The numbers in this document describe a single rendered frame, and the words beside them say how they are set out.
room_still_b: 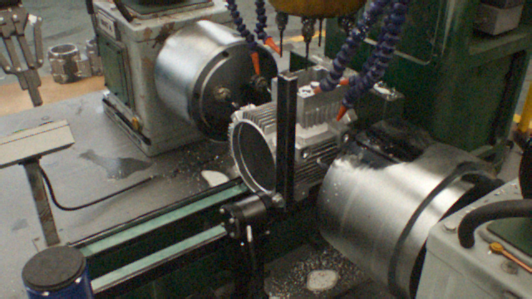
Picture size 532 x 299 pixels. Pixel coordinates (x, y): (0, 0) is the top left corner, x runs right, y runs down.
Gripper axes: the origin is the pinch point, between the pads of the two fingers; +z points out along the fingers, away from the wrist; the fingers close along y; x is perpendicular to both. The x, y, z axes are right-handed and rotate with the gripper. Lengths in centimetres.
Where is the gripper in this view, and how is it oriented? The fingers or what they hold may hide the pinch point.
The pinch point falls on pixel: (32, 88)
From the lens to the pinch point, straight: 115.1
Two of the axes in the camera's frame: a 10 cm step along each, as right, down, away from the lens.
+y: 8.2, -3.1, 4.8
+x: -4.7, 1.3, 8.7
